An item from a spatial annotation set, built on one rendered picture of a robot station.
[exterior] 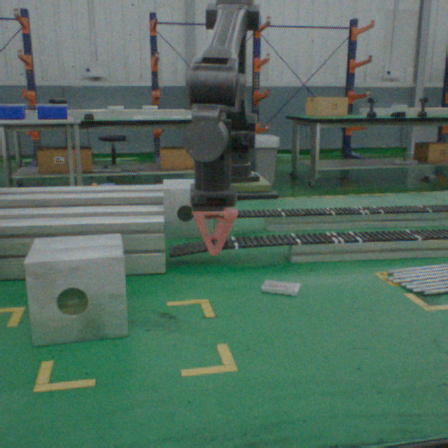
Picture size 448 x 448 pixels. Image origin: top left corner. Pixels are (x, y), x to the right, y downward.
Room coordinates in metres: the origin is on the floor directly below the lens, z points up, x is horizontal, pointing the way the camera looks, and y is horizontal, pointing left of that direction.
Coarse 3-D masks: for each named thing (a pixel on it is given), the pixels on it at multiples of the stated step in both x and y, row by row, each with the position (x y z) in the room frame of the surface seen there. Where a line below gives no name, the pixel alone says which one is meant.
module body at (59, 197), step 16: (0, 192) 0.93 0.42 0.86; (16, 192) 0.94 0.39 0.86; (32, 192) 0.94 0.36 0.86; (48, 192) 0.94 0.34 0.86; (64, 192) 0.95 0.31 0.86; (80, 192) 0.95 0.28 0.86; (96, 192) 0.95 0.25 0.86; (112, 192) 0.96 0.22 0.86; (128, 192) 0.91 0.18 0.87; (144, 192) 0.91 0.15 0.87; (160, 192) 0.91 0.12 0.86; (0, 208) 0.87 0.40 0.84; (16, 208) 0.88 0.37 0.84
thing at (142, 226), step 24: (0, 216) 0.75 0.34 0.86; (24, 216) 0.75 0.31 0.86; (48, 216) 0.76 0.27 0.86; (72, 216) 0.76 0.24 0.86; (96, 216) 0.77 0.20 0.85; (120, 216) 0.77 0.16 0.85; (144, 216) 0.72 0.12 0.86; (0, 240) 0.68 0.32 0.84; (24, 240) 0.68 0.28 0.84; (144, 240) 0.70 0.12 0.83; (0, 264) 0.68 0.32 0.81; (144, 264) 0.70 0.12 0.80
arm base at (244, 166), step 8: (232, 152) 1.40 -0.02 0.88; (240, 152) 1.40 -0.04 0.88; (248, 152) 1.41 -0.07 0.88; (232, 160) 1.39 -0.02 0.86; (240, 160) 1.39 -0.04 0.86; (248, 160) 1.41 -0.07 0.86; (232, 168) 1.39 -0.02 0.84; (240, 168) 1.39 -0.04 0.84; (248, 168) 1.40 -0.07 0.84; (232, 176) 1.39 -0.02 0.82; (240, 176) 1.39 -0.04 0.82; (248, 176) 1.40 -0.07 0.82; (256, 176) 1.40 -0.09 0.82
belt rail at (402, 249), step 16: (432, 240) 0.79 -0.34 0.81; (288, 256) 0.78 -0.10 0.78; (304, 256) 0.76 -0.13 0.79; (320, 256) 0.77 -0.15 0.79; (336, 256) 0.77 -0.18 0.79; (352, 256) 0.77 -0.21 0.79; (368, 256) 0.78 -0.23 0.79; (384, 256) 0.78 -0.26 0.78; (400, 256) 0.78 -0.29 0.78; (416, 256) 0.79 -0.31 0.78; (432, 256) 0.79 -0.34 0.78
